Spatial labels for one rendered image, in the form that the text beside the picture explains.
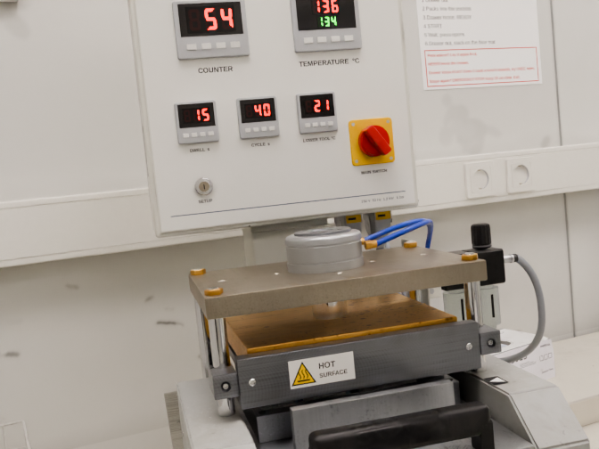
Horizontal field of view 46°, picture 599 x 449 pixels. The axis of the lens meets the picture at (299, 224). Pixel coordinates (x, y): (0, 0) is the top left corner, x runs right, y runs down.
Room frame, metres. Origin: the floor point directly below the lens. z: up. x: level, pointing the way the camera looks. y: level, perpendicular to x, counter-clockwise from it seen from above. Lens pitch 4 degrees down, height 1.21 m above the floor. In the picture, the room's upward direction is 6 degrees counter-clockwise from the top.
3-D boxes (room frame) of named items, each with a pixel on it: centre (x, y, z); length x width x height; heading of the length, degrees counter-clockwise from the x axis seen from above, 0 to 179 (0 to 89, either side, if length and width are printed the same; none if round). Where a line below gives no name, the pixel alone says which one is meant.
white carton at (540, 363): (1.25, -0.31, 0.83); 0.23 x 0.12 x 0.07; 122
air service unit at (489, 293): (0.91, -0.21, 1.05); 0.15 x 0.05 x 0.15; 103
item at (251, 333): (0.73, -0.03, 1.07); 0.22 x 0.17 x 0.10; 103
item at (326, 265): (0.77, -0.04, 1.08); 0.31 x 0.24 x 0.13; 103
